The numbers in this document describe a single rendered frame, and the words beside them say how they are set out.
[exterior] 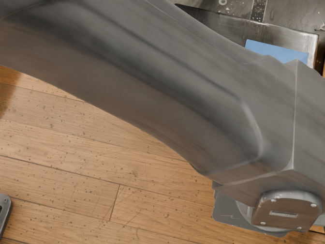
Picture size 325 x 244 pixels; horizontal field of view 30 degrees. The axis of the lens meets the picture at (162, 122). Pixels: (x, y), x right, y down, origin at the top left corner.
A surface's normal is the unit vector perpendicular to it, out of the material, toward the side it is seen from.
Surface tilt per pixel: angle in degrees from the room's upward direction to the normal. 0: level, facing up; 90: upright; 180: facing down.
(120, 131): 0
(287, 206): 90
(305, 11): 0
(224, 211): 30
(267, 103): 39
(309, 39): 0
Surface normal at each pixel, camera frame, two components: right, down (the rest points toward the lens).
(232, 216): -0.07, 0.05
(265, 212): -0.14, 0.89
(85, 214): 0.04, -0.44
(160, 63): 0.66, -0.25
